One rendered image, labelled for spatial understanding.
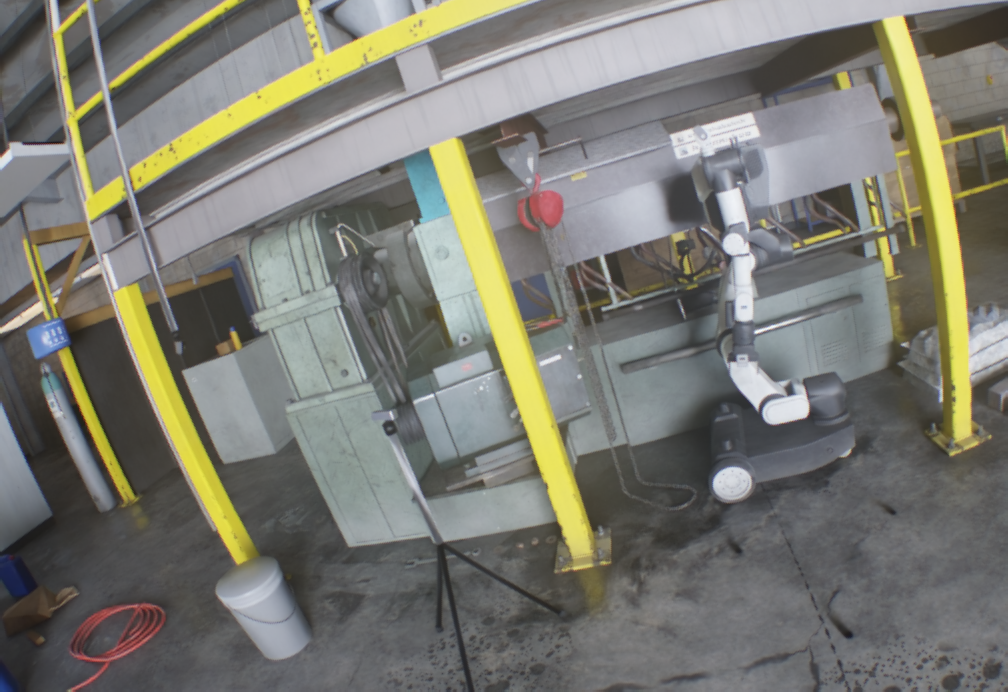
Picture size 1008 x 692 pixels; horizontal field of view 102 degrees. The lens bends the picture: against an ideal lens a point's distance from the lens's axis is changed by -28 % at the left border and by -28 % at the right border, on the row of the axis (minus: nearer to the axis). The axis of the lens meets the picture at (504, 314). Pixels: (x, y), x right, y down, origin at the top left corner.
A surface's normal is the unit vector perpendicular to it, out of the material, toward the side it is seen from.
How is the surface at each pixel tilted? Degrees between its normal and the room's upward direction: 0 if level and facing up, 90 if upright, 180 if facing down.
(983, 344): 67
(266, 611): 93
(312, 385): 90
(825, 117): 78
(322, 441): 90
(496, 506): 90
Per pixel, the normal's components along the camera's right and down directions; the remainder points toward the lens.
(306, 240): -0.21, 0.07
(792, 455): -0.32, 0.28
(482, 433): 0.16, 0.13
